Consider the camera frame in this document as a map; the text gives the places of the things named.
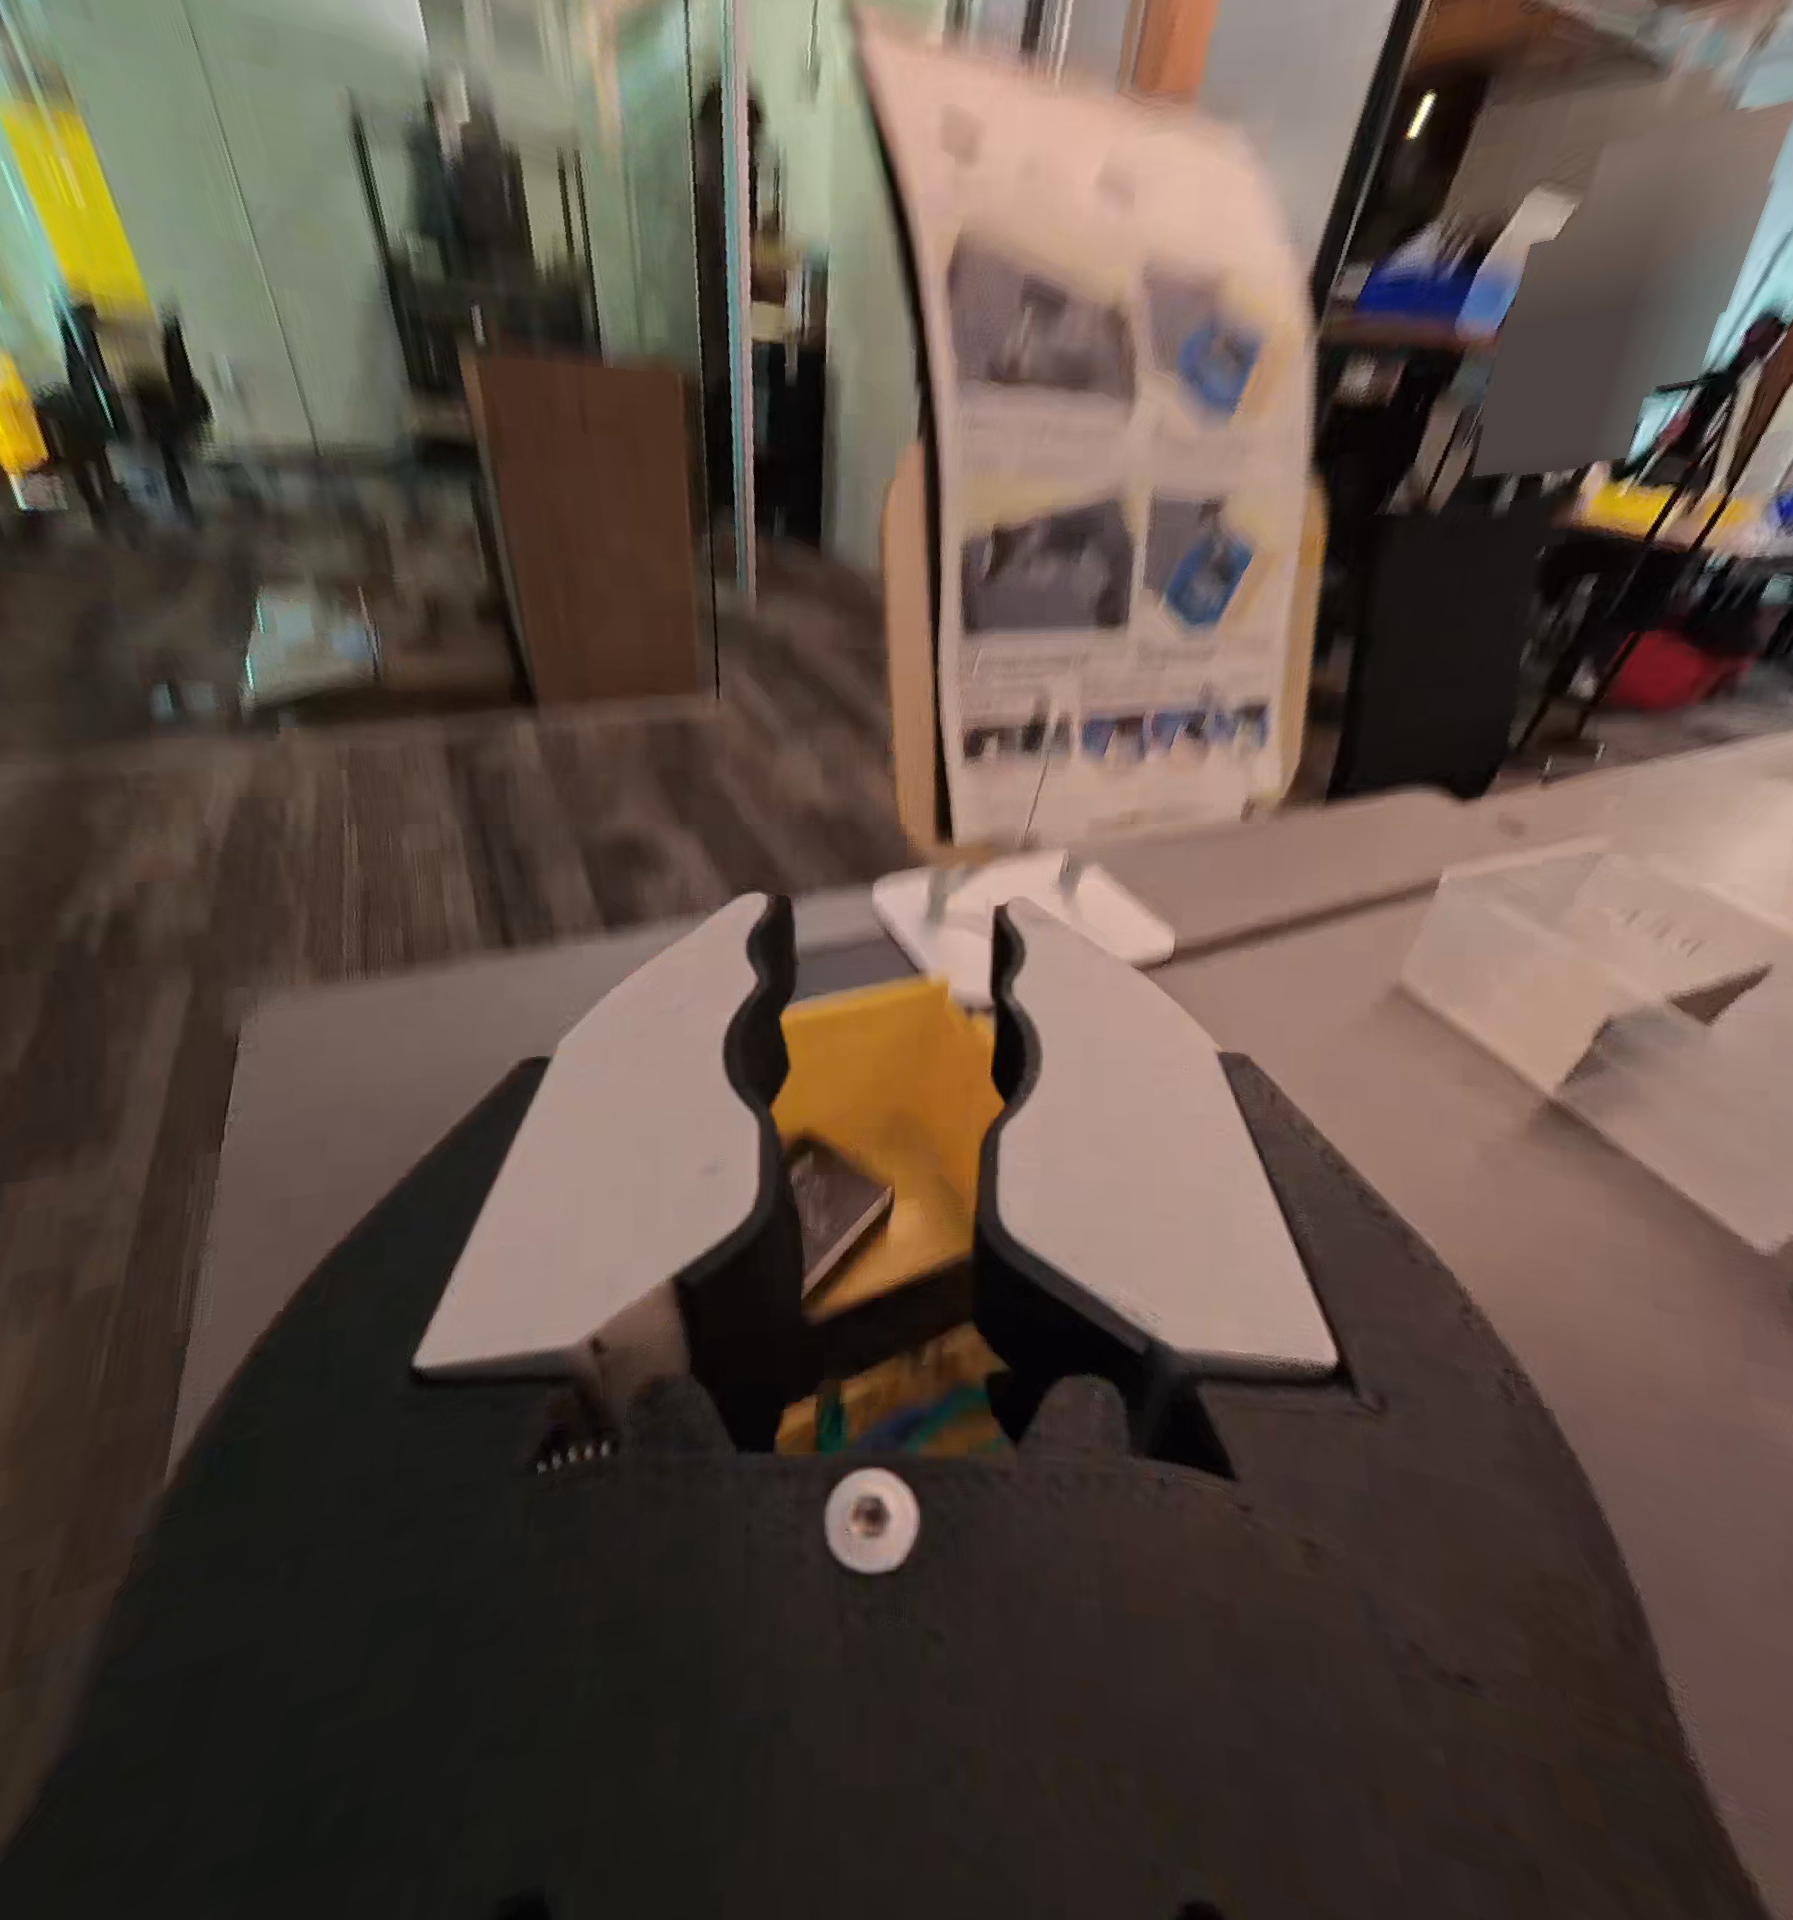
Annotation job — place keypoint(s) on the black office chair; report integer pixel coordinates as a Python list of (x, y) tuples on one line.
[(1436, 660)]

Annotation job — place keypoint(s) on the yellow plastic bin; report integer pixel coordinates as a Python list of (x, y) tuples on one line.
[(880, 1065)]

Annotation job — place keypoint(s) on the dark bin divider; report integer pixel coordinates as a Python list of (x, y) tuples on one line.
[(895, 1305)]

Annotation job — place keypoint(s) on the blue plastic bin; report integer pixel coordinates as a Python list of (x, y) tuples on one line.
[(1421, 284)]

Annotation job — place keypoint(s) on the white poster stand base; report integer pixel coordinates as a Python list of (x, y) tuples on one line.
[(1091, 916)]

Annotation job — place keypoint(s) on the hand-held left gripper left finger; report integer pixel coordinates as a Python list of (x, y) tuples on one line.
[(613, 1169)]

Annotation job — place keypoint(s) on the printed instruction poster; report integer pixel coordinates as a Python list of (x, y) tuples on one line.
[(1074, 451)]

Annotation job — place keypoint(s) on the clear plastic bin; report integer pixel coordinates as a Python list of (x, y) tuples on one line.
[(1586, 991)]

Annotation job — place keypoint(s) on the brown wooden cabinet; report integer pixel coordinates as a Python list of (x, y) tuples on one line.
[(597, 526)]

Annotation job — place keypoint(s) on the black network switch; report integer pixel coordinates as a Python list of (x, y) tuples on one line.
[(837, 1201)]

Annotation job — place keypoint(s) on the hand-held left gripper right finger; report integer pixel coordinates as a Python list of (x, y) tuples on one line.
[(1151, 1169)]

